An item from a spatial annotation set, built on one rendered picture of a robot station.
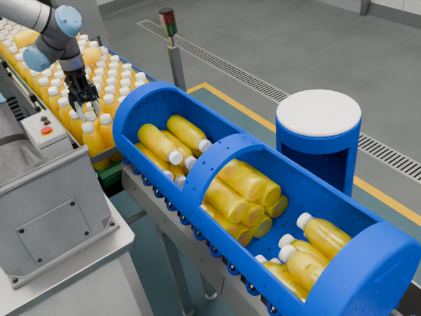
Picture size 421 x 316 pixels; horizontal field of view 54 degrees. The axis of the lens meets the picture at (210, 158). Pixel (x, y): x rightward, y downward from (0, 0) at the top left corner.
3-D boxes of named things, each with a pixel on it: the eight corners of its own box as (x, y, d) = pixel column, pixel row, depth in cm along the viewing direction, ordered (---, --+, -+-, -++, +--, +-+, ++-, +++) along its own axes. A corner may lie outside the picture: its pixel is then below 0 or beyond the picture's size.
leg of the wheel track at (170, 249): (187, 320, 199) (161, 236, 159) (180, 311, 203) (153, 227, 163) (196, 313, 201) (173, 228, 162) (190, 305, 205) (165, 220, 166)
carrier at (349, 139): (272, 249, 207) (289, 299, 185) (266, 99, 151) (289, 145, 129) (327, 237, 208) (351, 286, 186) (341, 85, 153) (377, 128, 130)
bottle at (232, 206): (239, 227, 102) (200, 192, 113) (255, 205, 102) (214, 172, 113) (224, 221, 97) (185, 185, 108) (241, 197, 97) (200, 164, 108)
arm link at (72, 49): (37, 26, 122) (53, 15, 128) (50, 61, 129) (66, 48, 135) (58, 27, 120) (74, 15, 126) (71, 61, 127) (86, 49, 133)
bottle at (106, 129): (111, 164, 154) (98, 127, 143) (108, 153, 159) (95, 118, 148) (128, 158, 155) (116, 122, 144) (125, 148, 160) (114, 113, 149)
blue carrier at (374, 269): (315, 386, 80) (341, 291, 64) (117, 170, 138) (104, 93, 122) (400, 310, 94) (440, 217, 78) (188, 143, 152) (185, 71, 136)
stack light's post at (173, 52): (204, 220, 247) (171, 49, 178) (200, 216, 250) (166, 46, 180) (210, 217, 249) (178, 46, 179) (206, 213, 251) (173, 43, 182)
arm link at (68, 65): (54, 55, 132) (77, 46, 136) (59, 68, 135) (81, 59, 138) (62, 62, 127) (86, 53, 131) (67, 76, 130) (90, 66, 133)
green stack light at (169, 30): (167, 37, 172) (165, 26, 169) (160, 33, 177) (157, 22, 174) (180, 32, 175) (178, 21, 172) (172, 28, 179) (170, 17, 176)
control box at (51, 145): (49, 168, 140) (37, 143, 133) (31, 142, 153) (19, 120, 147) (76, 154, 144) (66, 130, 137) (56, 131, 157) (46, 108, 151)
